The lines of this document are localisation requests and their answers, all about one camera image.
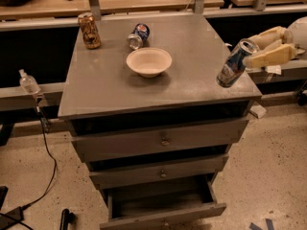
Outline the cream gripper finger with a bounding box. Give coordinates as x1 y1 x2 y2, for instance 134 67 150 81
243 44 296 68
249 26 287 49

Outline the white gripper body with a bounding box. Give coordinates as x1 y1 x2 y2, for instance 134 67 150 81
284 16 307 60

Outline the redbull can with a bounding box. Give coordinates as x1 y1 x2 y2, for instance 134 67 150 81
216 38 259 88

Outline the grey wooden drawer cabinet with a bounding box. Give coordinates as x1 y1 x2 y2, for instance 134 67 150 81
58 13 263 230

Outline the blue pepsi can lying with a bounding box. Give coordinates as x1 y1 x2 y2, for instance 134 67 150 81
128 23 150 50

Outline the grey open bottom drawer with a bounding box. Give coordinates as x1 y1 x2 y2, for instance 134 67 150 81
100 175 226 230

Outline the brown gold tall can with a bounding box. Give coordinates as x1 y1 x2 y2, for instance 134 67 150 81
78 12 101 49

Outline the grey top drawer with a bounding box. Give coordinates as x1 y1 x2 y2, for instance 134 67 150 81
72 118 248 162

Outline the grey middle drawer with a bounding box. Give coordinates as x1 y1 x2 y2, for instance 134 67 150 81
89 154 228 189

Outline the white plastic packet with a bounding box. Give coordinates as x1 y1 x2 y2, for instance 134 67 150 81
266 65 282 75

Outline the small white box floor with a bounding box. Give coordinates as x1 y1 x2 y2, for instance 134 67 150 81
249 105 266 119

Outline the white paper bowl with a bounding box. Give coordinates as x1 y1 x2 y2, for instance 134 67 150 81
126 47 173 78

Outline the wooden back table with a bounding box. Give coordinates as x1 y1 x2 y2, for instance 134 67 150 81
0 0 194 20

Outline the black power adapter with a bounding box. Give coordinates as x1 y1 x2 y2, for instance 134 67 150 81
0 207 24 230

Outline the black cable on floor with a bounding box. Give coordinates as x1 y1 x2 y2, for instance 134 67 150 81
18 105 58 211

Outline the clear bottle left rail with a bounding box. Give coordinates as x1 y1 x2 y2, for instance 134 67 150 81
19 69 40 95

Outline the black handle object floor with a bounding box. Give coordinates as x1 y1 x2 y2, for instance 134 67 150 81
59 209 76 230

